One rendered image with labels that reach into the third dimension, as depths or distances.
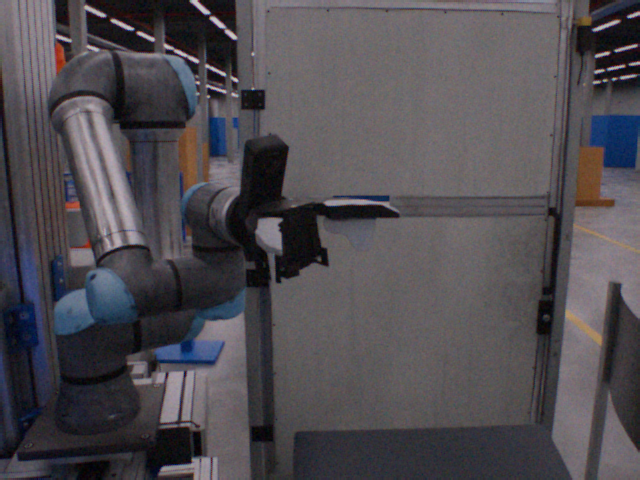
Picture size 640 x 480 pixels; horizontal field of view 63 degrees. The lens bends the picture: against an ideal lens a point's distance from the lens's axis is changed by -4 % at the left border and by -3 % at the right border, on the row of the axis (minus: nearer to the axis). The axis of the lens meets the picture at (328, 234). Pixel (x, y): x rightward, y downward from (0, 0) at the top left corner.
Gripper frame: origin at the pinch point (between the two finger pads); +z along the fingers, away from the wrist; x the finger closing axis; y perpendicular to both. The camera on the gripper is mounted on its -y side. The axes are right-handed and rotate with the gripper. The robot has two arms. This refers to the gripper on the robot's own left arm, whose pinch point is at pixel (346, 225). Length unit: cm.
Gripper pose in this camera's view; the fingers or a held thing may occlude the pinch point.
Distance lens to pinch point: 53.0
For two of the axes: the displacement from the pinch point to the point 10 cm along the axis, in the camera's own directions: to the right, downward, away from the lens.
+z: 6.0, 1.5, -7.8
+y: 1.1, 9.6, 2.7
